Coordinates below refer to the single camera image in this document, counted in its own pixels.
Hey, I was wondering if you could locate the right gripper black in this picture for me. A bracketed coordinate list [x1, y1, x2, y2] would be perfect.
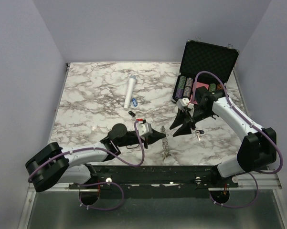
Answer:
[169, 106, 215, 137]

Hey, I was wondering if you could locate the metal keyring disc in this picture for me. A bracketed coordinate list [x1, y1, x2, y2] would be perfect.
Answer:
[160, 126, 170, 160]

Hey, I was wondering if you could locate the black white tag key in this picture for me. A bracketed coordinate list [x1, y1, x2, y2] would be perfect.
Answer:
[193, 129, 204, 141]

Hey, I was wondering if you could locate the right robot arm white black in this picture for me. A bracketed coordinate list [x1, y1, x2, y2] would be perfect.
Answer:
[170, 87, 277, 187]

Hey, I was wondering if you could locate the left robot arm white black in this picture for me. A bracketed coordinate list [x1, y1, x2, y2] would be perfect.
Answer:
[25, 119, 166, 192]

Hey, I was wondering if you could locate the black glossy tag key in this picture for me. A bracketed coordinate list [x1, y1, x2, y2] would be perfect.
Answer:
[128, 111, 136, 121]

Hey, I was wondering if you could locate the purple green chip stack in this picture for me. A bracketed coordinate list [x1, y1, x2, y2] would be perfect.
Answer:
[174, 76, 186, 100]

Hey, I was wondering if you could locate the blue tag key by microphone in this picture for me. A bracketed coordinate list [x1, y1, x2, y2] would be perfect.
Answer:
[132, 98, 138, 107]

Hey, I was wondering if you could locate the red playing cards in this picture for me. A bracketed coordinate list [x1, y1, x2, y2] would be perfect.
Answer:
[189, 82, 209, 104]

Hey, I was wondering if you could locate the purple grey chip stack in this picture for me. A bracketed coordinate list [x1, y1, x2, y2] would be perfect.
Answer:
[182, 77, 193, 99]

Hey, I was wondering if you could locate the orange black chip stack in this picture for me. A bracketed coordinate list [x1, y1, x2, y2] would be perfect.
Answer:
[216, 84, 226, 90]

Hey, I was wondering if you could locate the white microphone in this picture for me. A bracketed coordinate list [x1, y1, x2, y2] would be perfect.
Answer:
[123, 76, 136, 110]

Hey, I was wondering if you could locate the black poker chip case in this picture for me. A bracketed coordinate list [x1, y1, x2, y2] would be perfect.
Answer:
[172, 40, 239, 103]

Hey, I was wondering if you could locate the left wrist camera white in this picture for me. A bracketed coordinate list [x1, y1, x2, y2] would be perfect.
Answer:
[138, 122, 153, 137]

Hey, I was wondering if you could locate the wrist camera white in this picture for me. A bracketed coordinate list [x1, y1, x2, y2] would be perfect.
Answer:
[138, 122, 153, 137]
[176, 98, 194, 111]

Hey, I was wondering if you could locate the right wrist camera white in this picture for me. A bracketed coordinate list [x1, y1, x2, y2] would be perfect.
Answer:
[176, 98, 194, 111]

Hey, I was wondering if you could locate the black mounting rail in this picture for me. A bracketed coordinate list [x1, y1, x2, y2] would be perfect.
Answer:
[69, 166, 238, 202]

